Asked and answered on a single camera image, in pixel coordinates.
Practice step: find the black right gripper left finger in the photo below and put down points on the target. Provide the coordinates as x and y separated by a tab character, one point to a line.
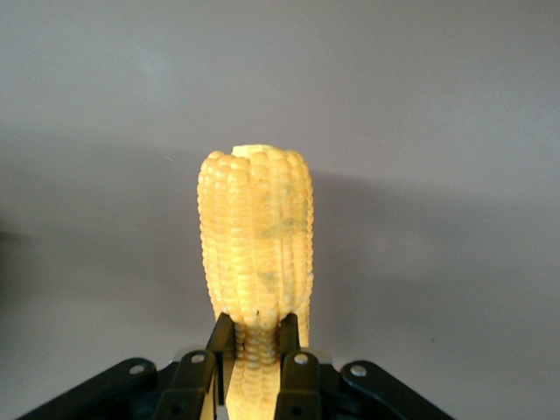
192	380

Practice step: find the yellow corn cob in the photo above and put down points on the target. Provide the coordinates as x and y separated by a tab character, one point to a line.
254	227

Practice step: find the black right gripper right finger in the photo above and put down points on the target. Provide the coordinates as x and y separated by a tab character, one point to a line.
302	380

